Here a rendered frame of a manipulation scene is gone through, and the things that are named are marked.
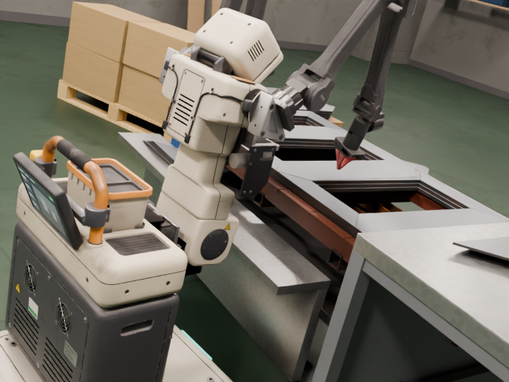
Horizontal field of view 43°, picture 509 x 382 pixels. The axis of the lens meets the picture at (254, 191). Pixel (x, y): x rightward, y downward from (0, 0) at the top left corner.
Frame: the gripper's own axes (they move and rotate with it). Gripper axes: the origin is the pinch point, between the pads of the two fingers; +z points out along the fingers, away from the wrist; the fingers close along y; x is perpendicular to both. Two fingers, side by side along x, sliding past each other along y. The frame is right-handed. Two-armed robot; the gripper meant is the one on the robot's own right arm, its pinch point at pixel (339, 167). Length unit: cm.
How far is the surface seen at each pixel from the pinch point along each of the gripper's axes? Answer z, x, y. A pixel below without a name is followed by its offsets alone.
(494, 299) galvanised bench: -35, 40, -86
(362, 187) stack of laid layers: 13.1, -21.3, 4.3
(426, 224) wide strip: 1.5, -17.3, -29.6
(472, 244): -33, 28, -70
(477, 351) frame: -31, 50, -94
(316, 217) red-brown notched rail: 7.4, 17.0, -15.8
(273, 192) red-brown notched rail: 15.4, 17.2, 6.6
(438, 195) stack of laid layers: 10, -52, -6
